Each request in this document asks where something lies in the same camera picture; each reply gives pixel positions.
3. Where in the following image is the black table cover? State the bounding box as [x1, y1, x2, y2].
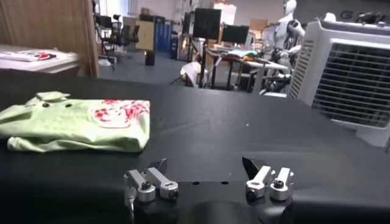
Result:
[0, 69, 390, 224]

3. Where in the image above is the white tote bag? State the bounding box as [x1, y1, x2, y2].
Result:
[180, 60, 202, 88]

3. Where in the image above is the colourful cloth pile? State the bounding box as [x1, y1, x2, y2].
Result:
[227, 49, 263, 61]

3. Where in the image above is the light green t-shirt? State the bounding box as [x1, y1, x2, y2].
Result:
[0, 91, 151, 153]

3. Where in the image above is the black trash bin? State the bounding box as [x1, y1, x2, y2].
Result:
[144, 50, 155, 66]

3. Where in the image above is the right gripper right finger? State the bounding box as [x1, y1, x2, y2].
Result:
[242, 156, 295, 203]

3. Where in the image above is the white humanoid robot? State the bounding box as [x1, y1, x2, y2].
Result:
[263, 0, 305, 92]

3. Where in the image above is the black monitor tripod stand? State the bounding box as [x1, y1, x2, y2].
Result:
[170, 38, 214, 88]

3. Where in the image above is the folded white printed shirt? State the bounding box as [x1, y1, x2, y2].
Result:
[0, 50, 57, 63]

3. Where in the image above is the small black monitor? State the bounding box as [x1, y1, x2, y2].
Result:
[221, 24, 250, 45]

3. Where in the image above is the white standing desk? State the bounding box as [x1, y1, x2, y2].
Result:
[207, 48, 289, 94]

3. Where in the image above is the white side table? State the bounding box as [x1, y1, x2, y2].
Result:
[0, 44, 80, 74]

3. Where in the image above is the blue cabinet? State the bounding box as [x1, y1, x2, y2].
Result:
[154, 21, 173, 53]

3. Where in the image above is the wooden partition screen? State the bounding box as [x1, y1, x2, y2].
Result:
[0, 0, 100, 79]

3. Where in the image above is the white air cooler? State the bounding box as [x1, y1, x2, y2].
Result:
[288, 12, 390, 149]

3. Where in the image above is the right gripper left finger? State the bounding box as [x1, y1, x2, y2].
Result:
[123, 157, 180, 203]

